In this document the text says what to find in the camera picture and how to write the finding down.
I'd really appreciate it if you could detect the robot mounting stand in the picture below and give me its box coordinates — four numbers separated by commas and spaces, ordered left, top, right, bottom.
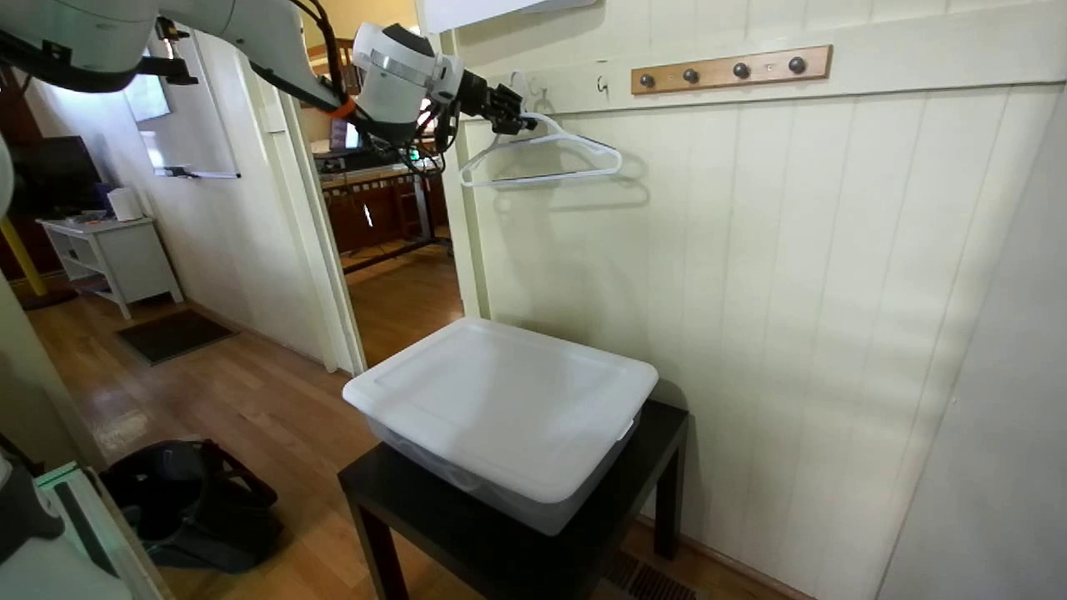
0, 462, 178, 600

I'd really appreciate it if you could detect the black bag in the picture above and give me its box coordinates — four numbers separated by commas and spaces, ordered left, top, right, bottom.
98, 438, 282, 577

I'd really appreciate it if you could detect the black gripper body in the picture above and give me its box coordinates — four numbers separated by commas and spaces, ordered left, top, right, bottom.
448, 67, 525, 127

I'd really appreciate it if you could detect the wooden peg rack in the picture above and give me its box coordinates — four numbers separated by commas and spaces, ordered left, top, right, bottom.
625, 44, 838, 101

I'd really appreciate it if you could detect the black side table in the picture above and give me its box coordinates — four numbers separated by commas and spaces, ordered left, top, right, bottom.
334, 397, 692, 600

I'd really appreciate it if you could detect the white plastic clothes hanger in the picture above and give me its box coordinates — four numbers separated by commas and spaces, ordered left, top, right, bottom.
457, 109, 629, 195

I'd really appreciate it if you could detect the dark floor mat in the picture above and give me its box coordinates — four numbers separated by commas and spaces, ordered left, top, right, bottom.
114, 306, 235, 367

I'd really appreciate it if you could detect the white plastic storage bin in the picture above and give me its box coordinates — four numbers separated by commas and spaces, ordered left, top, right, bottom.
339, 317, 664, 542

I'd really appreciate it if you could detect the small white table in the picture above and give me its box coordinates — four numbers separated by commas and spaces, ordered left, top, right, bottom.
38, 211, 185, 324

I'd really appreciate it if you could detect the black braided cable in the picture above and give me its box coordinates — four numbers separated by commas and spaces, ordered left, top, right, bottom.
289, 0, 359, 113

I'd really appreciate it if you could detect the dark wood cabinet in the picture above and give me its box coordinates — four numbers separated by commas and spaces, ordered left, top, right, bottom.
317, 163, 450, 269

